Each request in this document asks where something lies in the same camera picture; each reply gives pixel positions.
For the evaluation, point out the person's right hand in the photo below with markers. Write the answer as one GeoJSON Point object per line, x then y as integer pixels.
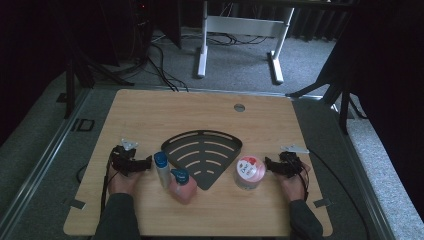
{"type": "Point", "coordinates": [295, 188]}

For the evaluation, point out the pink jar with white lid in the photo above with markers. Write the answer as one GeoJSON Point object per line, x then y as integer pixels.
{"type": "Point", "coordinates": [250, 171]}

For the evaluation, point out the pink pump bottle blue cap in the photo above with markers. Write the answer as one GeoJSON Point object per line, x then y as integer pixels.
{"type": "Point", "coordinates": [183, 190]}

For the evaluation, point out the dark curtain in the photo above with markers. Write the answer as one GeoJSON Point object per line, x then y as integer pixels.
{"type": "Point", "coordinates": [393, 83]}
{"type": "Point", "coordinates": [26, 50]}

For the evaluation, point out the dark computer tower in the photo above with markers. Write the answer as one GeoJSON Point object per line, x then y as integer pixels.
{"type": "Point", "coordinates": [141, 30]}

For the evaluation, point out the metal floor rail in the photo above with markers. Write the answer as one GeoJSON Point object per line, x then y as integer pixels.
{"type": "Point", "coordinates": [366, 186]}
{"type": "Point", "coordinates": [43, 160]}

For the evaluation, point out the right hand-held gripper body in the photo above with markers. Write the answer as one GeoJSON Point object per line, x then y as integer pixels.
{"type": "Point", "coordinates": [292, 164]}

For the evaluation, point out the black slotted corner shelf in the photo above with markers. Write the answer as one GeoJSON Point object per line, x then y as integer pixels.
{"type": "Point", "coordinates": [203, 153]}

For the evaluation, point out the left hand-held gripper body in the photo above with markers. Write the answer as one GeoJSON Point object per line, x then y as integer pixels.
{"type": "Point", "coordinates": [124, 160]}

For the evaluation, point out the person's left hand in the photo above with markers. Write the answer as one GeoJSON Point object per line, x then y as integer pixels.
{"type": "Point", "coordinates": [122, 185]}

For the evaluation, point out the black metal stand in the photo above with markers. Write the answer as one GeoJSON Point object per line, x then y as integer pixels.
{"type": "Point", "coordinates": [345, 110]}
{"type": "Point", "coordinates": [70, 90]}

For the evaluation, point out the grey bottle with blue cap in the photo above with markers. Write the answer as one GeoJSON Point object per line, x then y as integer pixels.
{"type": "Point", "coordinates": [162, 171]}

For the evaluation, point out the grey tape strip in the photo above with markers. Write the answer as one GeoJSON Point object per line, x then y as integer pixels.
{"type": "Point", "coordinates": [322, 202]}
{"type": "Point", "coordinates": [76, 203]}

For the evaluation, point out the white desk frame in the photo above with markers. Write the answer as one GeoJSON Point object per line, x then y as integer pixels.
{"type": "Point", "coordinates": [243, 26]}

